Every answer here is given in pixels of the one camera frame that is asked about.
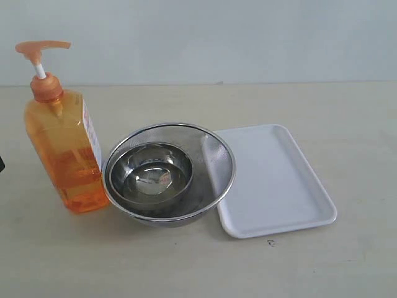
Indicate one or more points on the white plastic tray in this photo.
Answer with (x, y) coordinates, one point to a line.
(275, 189)

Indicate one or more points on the small stainless steel bowl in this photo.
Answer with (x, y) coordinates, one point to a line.
(152, 175)

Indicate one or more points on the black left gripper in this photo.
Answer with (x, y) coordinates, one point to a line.
(2, 165)

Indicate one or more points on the steel mesh strainer basket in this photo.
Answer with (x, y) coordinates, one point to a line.
(214, 173)

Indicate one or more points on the orange pump soap bottle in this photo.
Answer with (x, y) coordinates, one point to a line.
(59, 126)

